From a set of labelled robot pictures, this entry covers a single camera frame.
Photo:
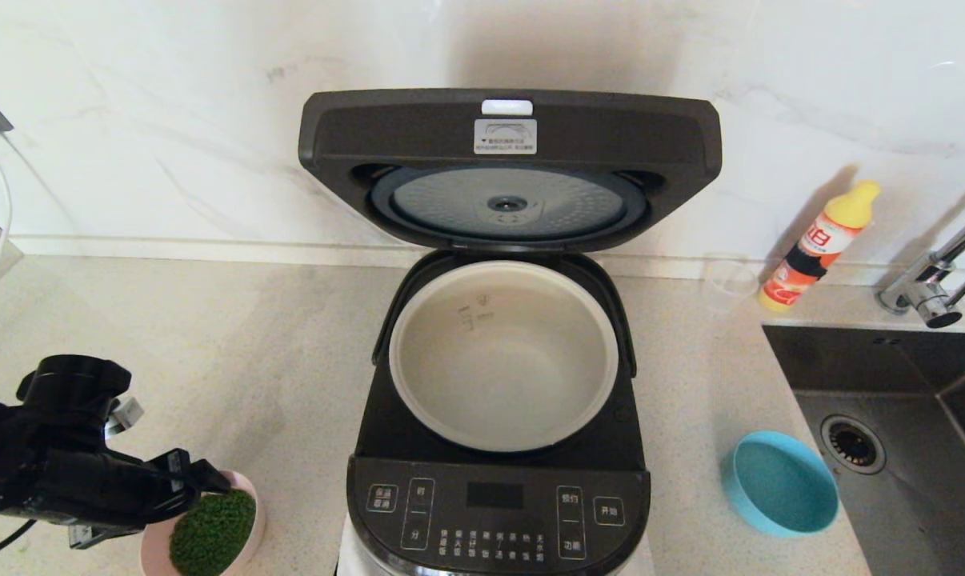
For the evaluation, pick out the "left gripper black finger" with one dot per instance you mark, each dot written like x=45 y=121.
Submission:
x=212 y=478
x=180 y=506

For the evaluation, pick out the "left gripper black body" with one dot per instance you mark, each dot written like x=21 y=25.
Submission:
x=138 y=488

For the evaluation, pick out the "stainless steel sink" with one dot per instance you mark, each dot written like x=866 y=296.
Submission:
x=914 y=520

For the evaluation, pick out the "green pellets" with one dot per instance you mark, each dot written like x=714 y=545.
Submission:
x=210 y=532

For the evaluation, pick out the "round sink drain strainer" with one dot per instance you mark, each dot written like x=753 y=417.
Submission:
x=853 y=445

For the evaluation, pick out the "light blue bowl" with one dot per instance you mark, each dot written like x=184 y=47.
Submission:
x=778 y=488

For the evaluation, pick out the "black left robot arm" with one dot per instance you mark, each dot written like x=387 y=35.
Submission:
x=18 y=472

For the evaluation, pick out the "black rice cooker body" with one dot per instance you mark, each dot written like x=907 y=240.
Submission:
x=498 y=512

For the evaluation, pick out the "orange bottle with yellow cap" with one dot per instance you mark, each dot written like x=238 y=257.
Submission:
x=810 y=248

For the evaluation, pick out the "clear plastic cup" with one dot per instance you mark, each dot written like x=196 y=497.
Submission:
x=730 y=288

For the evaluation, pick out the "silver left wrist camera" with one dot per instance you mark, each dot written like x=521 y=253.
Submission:
x=126 y=416

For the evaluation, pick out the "chrome faucet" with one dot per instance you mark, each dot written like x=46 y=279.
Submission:
x=926 y=296

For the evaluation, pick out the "beige inner pot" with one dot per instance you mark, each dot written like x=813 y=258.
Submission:
x=506 y=376

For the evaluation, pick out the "pink bowl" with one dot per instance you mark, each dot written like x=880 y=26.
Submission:
x=257 y=520

